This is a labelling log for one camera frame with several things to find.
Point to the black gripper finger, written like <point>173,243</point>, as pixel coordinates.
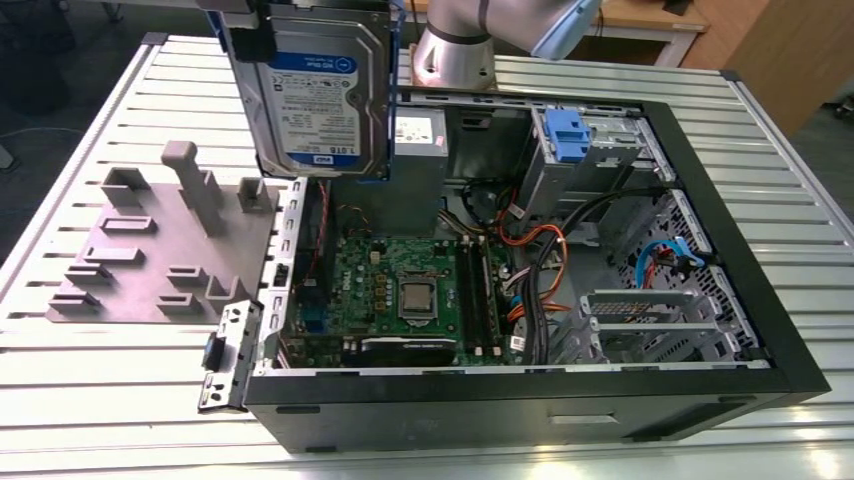
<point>253,45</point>

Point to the hard disk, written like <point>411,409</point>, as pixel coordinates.
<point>320,110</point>

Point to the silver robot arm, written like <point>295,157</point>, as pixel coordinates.
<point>454,60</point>

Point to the silver disk bay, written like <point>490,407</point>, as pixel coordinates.
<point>640,327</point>

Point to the grey power supply unit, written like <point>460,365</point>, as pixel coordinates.
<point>414,200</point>

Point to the grey parts rack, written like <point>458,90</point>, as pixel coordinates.
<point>167,250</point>

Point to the green motherboard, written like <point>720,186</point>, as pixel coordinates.
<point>360,280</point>

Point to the blue drive latch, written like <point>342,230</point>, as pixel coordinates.
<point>567,135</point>

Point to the CPU socket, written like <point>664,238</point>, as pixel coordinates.
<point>400,300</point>

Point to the silver CPU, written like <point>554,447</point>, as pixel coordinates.
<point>418,297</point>

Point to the silver drive cage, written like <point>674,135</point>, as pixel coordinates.
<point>587,180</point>

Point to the black RAM slot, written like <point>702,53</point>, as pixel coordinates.
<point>471,300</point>
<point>490,300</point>

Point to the black blue video port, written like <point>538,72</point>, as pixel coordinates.
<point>213,352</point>

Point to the wooden desk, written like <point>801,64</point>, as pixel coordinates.
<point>667,22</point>

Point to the black graphics card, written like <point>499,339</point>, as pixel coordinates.
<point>400,350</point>

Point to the black PC case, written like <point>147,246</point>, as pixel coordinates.
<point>467,410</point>

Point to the wooden cabinet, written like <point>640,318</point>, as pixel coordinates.
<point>801,50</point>

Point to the silver slot bracket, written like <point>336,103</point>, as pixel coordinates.
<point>236,350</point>

